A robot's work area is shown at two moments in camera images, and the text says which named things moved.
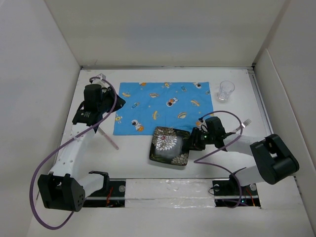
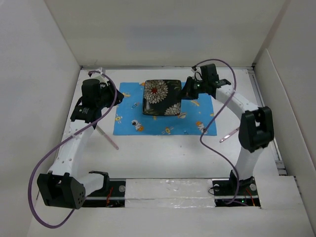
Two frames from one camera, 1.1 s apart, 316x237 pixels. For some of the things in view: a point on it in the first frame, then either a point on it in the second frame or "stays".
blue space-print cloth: [151, 104] stays
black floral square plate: [170, 145] -> [162, 97]
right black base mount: [228, 194] stays
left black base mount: [112, 195] stays
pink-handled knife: [101, 132] stays
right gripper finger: [195, 141] -> [190, 91]
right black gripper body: [208, 138] -> [201, 86]
